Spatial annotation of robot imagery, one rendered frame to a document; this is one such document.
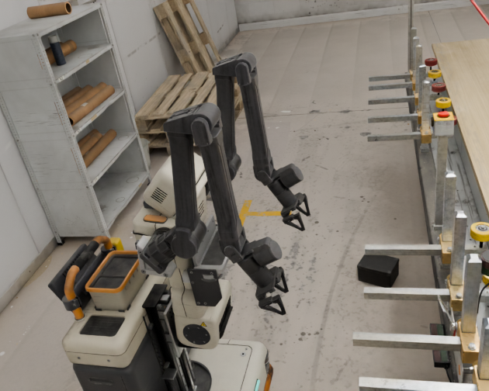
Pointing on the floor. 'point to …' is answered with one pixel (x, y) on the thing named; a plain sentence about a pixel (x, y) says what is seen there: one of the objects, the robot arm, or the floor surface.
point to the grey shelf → (52, 161)
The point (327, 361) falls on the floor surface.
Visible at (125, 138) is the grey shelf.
